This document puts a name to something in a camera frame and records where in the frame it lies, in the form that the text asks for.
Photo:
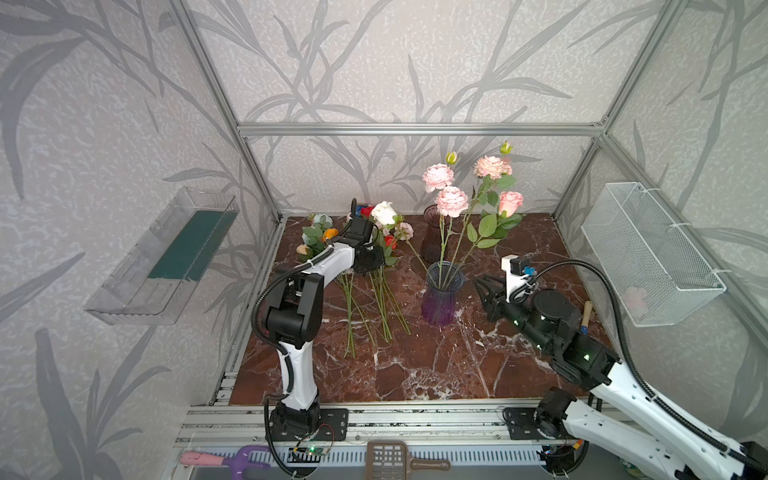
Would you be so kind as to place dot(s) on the pink rose bud stem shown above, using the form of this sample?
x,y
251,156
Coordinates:
x,y
500,213

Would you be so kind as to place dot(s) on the purple glass vase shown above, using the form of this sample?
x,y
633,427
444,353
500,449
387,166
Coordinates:
x,y
444,281

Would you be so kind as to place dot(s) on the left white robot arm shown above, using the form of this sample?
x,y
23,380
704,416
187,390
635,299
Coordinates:
x,y
288,317

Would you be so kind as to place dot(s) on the white pink-edged rose stem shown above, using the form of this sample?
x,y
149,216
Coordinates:
x,y
492,172

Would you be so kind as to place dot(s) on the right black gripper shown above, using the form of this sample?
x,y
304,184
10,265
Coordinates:
x,y
495,300

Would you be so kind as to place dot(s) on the dark red glass vase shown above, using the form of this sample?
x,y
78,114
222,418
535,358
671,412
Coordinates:
x,y
431,246

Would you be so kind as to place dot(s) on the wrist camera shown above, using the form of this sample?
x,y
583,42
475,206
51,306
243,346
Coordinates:
x,y
358,231
519,277

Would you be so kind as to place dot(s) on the pale pink peony stem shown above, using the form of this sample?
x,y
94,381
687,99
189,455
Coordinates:
x,y
450,200

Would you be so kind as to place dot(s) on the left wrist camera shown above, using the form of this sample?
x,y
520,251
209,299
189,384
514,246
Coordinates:
x,y
358,231

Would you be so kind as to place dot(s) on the clear plastic tray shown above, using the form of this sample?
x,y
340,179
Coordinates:
x,y
152,285

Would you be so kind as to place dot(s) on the blue scoop brush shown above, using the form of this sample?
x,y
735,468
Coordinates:
x,y
586,317

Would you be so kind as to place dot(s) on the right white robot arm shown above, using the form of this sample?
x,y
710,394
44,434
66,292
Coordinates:
x,y
666,442

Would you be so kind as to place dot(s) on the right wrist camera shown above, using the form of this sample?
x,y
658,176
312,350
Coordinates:
x,y
519,277

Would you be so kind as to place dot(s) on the purple pink toy tool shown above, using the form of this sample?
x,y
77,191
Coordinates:
x,y
238,464

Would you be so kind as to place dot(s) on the white wire basket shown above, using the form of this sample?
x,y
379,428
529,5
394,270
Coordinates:
x,y
661,278

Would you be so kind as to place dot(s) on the orange rose stem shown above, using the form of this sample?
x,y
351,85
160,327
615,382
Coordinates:
x,y
329,234

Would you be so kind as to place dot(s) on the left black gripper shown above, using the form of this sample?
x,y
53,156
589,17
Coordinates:
x,y
369,252

